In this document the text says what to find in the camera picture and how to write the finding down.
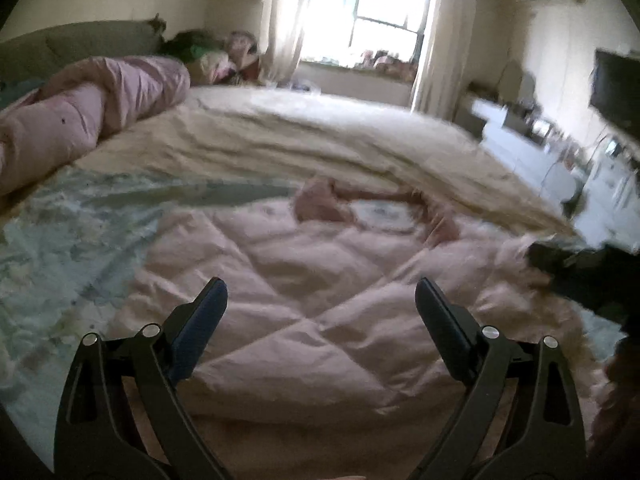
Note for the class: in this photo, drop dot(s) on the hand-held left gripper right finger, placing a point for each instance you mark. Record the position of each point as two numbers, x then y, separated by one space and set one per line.
445 332

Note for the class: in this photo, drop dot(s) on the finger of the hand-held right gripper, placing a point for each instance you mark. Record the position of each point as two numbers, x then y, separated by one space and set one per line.
560 265

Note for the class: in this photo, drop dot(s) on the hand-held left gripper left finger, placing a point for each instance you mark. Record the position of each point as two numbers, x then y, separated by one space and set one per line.
197 332

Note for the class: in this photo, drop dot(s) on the pink quilted jacket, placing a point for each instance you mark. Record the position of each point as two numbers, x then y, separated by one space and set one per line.
300 285

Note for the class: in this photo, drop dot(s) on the pile of mixed clothes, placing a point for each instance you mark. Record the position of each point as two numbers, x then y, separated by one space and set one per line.
215 55

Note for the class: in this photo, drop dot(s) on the white chest of drawers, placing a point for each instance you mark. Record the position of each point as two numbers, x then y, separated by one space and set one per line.
610 190

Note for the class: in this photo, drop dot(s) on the white vanity desk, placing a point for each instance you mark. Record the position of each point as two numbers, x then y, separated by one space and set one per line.
520 150

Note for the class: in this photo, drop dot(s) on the bed with pale printed sheet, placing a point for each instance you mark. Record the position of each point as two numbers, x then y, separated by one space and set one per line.
75 220

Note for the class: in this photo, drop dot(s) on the white framed vanity mirror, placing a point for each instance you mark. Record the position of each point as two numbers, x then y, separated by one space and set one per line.
515 82

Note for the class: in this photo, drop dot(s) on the white sheer curtain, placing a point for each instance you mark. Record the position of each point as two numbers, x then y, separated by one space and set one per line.
287 25
445 45

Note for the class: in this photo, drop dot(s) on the rolled pink duvet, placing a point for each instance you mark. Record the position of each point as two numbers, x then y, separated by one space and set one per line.
100 95

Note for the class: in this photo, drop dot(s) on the row of plush toys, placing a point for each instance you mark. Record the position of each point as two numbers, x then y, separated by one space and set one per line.
380 62

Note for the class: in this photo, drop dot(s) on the grey-green padded headboard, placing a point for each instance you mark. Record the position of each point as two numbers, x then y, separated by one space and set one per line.
90 42

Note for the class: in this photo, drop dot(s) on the window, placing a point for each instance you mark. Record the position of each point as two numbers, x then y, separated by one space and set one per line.
380 5

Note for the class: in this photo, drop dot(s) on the black wall television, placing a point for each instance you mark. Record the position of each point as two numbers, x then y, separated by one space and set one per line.
617 90

